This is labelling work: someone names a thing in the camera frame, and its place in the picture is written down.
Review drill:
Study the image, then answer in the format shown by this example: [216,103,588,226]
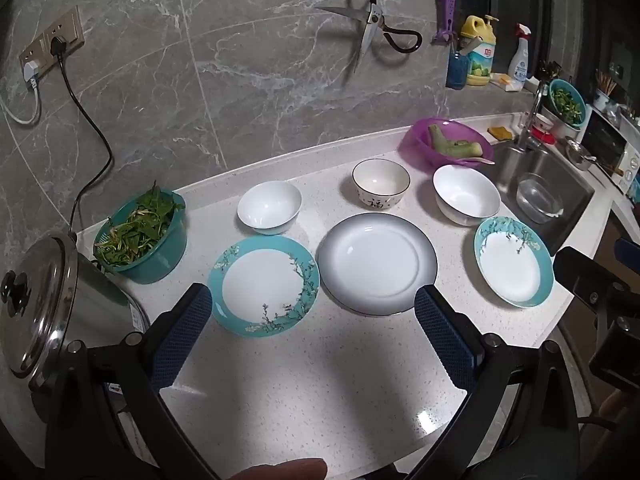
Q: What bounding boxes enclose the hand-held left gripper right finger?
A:
[395,285,597,480]

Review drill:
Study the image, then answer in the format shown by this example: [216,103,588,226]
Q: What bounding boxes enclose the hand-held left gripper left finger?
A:
[45,282,217,480]

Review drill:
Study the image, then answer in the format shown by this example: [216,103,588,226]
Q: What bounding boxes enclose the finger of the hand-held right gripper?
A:
[552,246,619,312]
[614,237,640,281]

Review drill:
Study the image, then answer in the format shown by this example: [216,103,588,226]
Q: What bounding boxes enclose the small teal floral plate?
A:
[473,216,555,309]

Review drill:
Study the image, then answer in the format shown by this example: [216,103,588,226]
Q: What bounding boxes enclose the large teal floral plate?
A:
[208,236,321,336]

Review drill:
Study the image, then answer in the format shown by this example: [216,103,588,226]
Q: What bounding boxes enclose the grey-rimmed white plate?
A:
[317,212,439,317]

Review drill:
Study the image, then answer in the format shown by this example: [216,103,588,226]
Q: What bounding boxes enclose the large white bowl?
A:
[432,164,502,226]

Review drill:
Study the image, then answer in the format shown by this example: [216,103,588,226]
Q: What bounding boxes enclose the small white bowl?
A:
[236,179,303,236]

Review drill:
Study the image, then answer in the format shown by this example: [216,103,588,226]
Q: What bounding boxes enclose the black-rimmed flower bowl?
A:
[351,158,411,210]

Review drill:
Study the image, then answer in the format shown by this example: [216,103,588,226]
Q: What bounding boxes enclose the person's left hand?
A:
[222,459,329,480]

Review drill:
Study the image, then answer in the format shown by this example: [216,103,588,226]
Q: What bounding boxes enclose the stainless steel sink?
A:
[479,142,597,257]

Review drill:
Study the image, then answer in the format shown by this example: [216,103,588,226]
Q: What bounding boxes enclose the teal colander basket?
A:
[548,78,587,126]
[93,189,187,285]

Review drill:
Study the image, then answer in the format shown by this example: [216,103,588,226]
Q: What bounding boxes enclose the clear glass bowl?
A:
[516,172,564,225]

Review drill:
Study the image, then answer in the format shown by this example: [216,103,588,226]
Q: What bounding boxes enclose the black and white microwave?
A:
[582,107,640,194]

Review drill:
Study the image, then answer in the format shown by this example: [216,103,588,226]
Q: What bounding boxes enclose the small steel pot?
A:
[564,137,599,171]

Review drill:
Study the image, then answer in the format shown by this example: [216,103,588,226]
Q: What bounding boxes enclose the leafy green vegetables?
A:
[95,181,184,267]

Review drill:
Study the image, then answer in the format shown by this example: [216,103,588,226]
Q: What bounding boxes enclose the stainless steel rice cooker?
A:
[0,232,152,442]

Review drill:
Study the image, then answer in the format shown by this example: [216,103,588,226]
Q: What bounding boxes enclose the chopsticks in ceramic holder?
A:
[592,70,619,111]

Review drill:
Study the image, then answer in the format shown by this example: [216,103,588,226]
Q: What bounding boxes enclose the chopped green vegetables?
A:
[553,88,584,122]

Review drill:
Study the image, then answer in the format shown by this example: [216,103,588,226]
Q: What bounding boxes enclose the chrome faucet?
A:
[517,82,549,152]

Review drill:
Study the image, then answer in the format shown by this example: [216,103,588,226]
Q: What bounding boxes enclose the peeled green vegetable stem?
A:
[428,123,484,157]

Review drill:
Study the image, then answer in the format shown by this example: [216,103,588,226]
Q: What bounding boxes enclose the purple plastic basin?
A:
[397,118,495,174]

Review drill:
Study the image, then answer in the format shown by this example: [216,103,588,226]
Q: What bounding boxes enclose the white soap block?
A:
[492,73,526,94]

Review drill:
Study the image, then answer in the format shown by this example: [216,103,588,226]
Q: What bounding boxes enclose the white spray bottle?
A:
[507,23,532,86]

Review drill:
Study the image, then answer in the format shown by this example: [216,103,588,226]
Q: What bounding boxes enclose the blue cup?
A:
[445,51,470,90]

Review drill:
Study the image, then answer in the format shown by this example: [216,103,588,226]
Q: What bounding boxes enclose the yellow detergent bottle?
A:
[459,14,500,87]

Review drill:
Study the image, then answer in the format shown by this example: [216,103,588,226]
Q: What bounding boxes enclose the black plug and cable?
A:
[49,34,115,242]

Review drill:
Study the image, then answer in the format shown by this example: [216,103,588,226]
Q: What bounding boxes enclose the white plug and cable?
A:
[0,59,42,125]

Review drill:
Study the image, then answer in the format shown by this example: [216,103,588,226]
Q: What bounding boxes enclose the black-handled kitchen scissors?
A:
[313,0,424,75]

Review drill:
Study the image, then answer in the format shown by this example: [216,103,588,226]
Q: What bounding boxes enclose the wall socket panel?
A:
[18,5,85,81]

